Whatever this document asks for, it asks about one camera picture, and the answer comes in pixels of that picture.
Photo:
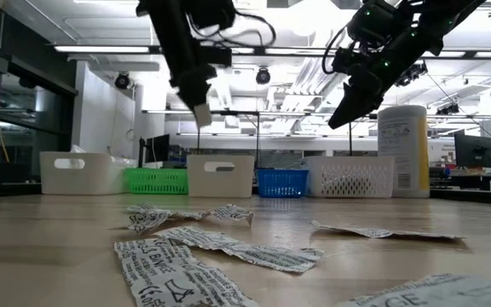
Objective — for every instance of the green mesh basket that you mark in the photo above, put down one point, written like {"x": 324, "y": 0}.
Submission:
{"x": 156, "y": 181}

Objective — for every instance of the black ceiling fixture cluster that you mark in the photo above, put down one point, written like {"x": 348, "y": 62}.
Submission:
{"x": 411, "y": 73}

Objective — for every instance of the blue mesh basket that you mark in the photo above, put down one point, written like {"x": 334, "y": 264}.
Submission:
{"x": 281, "y": 183}

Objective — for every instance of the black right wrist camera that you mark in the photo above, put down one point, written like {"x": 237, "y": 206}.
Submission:
{"x": 375, "y": 19}

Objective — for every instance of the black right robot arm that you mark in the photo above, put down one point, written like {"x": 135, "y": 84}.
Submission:
{"x": 450, "y": 13}

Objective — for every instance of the black ceiling-mounted camera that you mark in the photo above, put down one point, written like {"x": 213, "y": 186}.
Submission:
{"x": 122, "y": 81}
{"x": 263, "y": 76}

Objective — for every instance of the white wipes canister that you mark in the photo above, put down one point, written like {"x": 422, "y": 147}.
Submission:
{"x": 403, "y": 149}

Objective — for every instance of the small black ceiling fixture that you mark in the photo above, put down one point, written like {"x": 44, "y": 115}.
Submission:
{"x": 448, "y": 110}

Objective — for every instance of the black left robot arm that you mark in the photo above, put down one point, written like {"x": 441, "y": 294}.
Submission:
{"x": 164, "y": 17}

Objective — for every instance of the black frame background table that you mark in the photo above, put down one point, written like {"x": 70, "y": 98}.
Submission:
{"x": 228, "y": 113}

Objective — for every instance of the black computer monitor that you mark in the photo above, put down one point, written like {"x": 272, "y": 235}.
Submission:
{"x": 474, "y": 150}
{"x": 158, "y": 149}

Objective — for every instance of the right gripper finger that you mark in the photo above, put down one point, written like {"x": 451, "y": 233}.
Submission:
{"x": 361, "y": 69}
{"x": 354, "y": 102}

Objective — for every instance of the white perforated basket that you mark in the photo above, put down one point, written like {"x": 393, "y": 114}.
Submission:
{"x": 348, "y": 177}

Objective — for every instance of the dark cluttered background desk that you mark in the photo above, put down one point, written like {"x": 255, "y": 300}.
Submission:
{"x": 471, "y": 181}

